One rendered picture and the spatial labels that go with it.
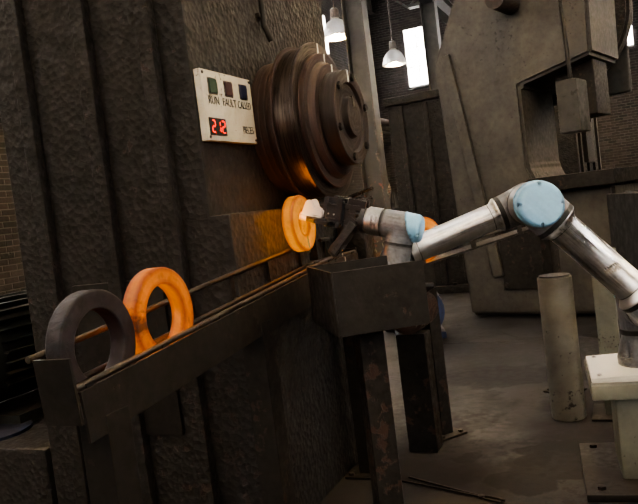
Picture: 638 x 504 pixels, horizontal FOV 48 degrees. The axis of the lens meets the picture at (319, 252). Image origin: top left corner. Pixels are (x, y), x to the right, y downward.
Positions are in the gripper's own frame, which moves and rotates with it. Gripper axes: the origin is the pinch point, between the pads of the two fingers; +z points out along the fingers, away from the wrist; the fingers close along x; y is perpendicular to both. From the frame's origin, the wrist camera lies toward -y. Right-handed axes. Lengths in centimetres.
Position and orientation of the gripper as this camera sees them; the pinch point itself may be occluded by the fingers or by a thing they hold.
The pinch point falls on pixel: (298, 216)
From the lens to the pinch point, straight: 200.4
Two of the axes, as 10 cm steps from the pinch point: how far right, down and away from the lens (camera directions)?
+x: -3.9, 1.2, -9.1
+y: 1.1, -9.8, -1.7
